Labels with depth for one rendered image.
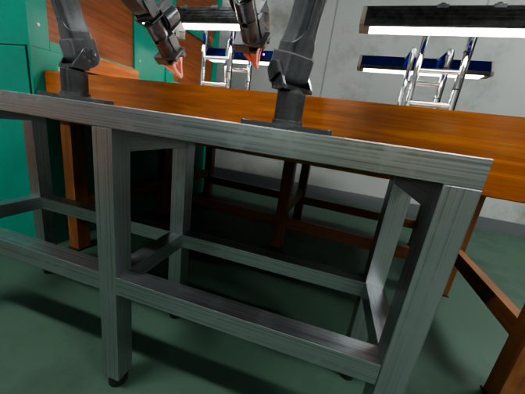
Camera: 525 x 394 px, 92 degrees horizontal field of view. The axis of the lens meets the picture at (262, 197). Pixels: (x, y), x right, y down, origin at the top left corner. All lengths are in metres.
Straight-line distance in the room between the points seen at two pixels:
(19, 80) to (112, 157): 0.95
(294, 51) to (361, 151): 0.28
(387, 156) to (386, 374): 0.36
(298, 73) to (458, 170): 0.35
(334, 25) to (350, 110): 2.27
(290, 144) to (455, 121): 0.48
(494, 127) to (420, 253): 0.44
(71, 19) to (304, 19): 0.58
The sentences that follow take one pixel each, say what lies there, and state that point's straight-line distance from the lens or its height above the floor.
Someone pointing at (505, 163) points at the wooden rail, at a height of 0.66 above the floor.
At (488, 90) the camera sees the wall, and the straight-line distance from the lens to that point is 3.08.
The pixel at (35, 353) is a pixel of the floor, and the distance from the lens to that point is 1.01.
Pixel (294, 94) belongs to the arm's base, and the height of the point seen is 0.74.
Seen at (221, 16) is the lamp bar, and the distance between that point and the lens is 1.25.
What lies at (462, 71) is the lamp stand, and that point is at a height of 0.96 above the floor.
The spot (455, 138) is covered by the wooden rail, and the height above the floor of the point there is 0.70.
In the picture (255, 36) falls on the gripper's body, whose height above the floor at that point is 0.91.
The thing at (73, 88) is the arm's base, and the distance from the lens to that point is 0.88.
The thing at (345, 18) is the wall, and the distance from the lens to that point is 2.98.
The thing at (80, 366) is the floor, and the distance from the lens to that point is 0.94.
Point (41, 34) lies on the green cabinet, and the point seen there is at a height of 0.89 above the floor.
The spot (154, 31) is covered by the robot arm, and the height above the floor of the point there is 0.92.
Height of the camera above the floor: 0.67
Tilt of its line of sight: 16 degrees down
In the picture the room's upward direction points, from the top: 8 degrees clockwise
